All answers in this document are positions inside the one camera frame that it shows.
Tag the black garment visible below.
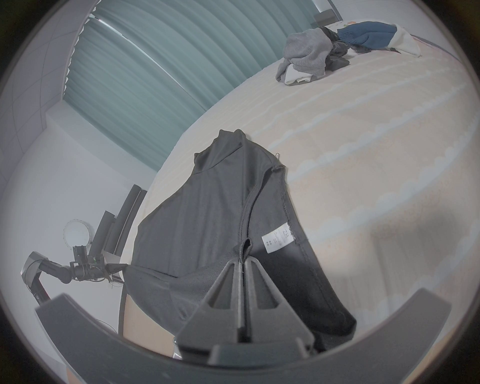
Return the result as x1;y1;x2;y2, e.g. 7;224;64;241
124;128;358;355

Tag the small white garment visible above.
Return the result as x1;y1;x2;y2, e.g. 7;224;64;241
283;67;314;86

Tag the blue-green curtain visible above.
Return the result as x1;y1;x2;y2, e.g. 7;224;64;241
92;0;320;111
62;18;208;174

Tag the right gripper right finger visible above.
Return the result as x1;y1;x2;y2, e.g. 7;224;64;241
244;257;316;356

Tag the bed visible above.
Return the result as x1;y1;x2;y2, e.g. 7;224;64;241
120;0;480;361

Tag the dark grey garment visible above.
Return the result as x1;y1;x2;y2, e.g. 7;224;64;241
323;28;352;73

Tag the grey bedside table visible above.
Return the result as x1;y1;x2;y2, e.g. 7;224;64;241
313;9;343;28

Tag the grey knit garment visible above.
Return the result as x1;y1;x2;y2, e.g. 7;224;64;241
276;29;335;84

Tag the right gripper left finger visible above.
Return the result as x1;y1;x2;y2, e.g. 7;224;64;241
175;259;245;366

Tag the dark blue garment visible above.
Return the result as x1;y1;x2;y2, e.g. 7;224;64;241
337;21;398;52

